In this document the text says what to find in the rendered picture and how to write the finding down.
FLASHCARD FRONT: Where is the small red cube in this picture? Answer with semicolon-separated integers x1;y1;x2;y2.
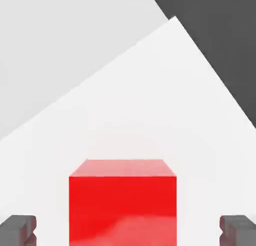
68;158;178;246

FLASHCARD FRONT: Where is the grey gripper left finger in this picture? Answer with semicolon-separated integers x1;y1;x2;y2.
0;214;38;246

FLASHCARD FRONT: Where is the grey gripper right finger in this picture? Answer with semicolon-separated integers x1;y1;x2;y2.
219;214;256;246

